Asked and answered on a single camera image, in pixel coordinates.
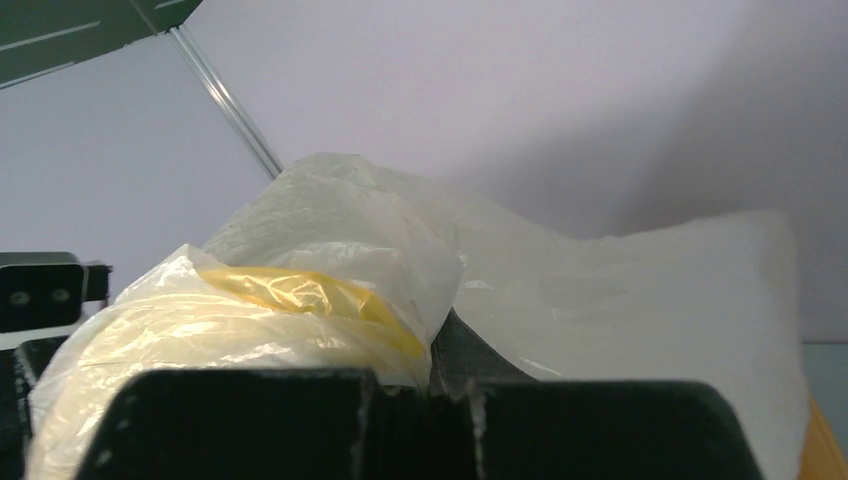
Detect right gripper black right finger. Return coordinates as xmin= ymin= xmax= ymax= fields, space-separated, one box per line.
xmin=427 ymin=313 xmax=762 ymax=479

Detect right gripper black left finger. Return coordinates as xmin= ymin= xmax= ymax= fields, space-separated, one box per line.
xmin=76 ymin=369 xmax=423 ymax=479

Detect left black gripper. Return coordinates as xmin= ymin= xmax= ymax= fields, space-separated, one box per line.
xmin=1 ymin=336 xmax=67 ymax=480

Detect translucent white yellow trash bag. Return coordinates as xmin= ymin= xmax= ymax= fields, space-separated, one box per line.
xmin=25 ymin=153 xmax=809 ymax=479

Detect orange plastic trash bin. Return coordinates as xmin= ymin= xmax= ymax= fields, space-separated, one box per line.
xmin=798 ymin=396 xmax=848 ymax=480

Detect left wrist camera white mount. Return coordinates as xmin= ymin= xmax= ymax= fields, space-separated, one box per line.
xmin=1 ymin=251 xmax=113 ymax=350

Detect left aluminium corner post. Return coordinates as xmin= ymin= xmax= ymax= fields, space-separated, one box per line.
xmin=168 ymin=26 xmax=284 ymax=179

